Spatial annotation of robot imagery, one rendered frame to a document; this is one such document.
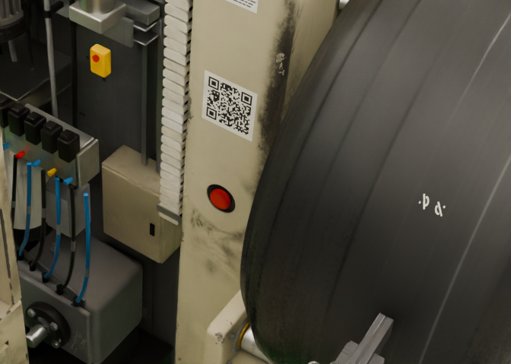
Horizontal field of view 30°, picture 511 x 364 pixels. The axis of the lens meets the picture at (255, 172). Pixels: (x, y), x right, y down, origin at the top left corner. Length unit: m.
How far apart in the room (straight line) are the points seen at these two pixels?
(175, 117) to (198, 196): 0.12
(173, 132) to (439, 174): 0.50
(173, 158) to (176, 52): 0.18
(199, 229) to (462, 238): 0.56
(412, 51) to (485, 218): 0.17
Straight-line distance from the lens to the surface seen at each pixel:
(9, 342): 1.40
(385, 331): 0.89
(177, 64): 1.19
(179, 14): 1.15
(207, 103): 1.18
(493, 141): 0.87
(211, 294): 1.42
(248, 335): 1.30
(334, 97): 0.90
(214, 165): 1.24
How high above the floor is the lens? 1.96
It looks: 43 degrees down
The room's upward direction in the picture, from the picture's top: 7 degrees clockwise
